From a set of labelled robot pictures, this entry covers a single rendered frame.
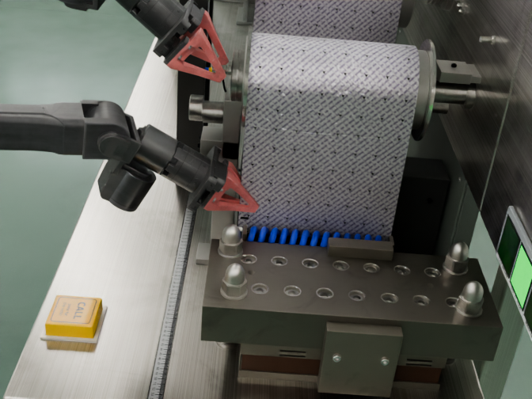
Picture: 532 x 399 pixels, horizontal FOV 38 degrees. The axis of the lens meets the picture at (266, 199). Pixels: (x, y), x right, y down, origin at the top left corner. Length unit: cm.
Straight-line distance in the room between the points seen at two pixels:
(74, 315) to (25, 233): 189
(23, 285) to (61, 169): 83
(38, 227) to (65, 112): 202
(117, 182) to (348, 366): 42
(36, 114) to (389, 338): 55
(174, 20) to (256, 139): 20
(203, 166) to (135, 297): 26
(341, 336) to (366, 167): 26
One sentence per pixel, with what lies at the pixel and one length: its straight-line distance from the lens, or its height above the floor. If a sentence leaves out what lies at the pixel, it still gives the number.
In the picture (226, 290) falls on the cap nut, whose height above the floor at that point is 104.
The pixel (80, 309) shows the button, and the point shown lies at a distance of 120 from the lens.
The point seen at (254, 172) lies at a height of 113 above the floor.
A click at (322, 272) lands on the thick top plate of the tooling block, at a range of 111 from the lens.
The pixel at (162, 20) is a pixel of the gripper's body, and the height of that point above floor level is 133.
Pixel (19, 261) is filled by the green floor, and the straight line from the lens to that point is 291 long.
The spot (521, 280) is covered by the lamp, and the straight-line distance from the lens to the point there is 91.
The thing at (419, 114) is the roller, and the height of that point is 124.
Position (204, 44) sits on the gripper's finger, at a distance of 107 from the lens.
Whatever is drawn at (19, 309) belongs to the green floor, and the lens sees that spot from 269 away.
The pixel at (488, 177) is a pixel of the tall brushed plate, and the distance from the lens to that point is 107.
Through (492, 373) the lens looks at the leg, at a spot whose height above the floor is 65.
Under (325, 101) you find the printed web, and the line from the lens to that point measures 109.
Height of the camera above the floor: 167
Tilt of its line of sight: 31 degrees down
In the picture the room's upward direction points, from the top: 5 degrees clockwise
